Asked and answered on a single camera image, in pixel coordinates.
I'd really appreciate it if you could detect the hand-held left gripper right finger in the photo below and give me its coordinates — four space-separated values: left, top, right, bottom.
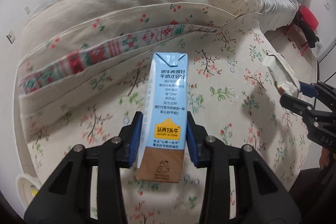
186 112 302 224

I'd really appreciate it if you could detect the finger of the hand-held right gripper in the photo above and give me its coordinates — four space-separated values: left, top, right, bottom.
280 94 315 116
298 81 322 99

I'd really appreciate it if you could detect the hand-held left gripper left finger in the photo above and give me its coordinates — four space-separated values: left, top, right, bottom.
24 111 143 224

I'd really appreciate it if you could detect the light blue milk carton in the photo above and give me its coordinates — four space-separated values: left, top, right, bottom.
134 52 189 184

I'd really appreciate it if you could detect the white printed trash bin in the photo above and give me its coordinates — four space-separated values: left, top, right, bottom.
15 174 44 211

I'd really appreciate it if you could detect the floral beige bed cloth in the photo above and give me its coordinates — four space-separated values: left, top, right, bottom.
16 0 326 224

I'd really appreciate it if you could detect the pink cardboard box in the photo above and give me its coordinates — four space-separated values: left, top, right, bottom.
283 25 310 55

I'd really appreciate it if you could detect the black hanging cloth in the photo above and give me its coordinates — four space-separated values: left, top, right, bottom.
302 21 320 49

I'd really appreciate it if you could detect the person's right leg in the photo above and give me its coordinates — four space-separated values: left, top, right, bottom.
295 168 336 224

